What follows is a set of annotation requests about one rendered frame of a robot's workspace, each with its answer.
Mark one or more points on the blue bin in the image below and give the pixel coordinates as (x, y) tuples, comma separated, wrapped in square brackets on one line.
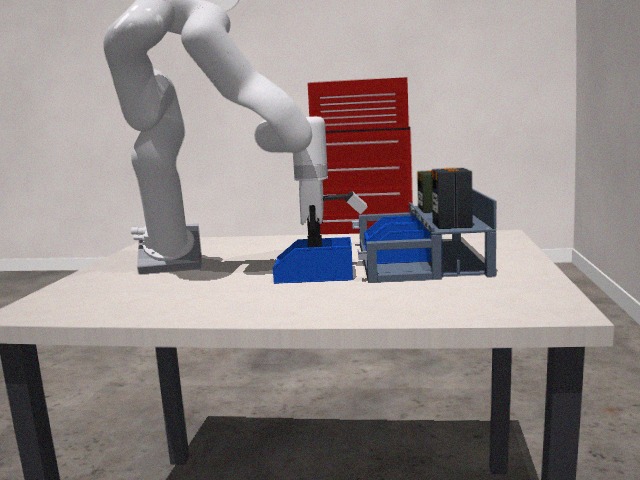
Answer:
[(388, 220), (331, 262), (398, 232)]

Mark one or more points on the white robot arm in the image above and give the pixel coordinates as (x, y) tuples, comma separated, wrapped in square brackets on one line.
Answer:
[(144, 100)]

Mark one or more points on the grey shelf rack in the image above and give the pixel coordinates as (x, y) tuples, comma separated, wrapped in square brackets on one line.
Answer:
[(449, 258)]

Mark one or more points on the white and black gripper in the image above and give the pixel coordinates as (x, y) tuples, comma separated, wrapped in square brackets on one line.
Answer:
[(311, 208)]

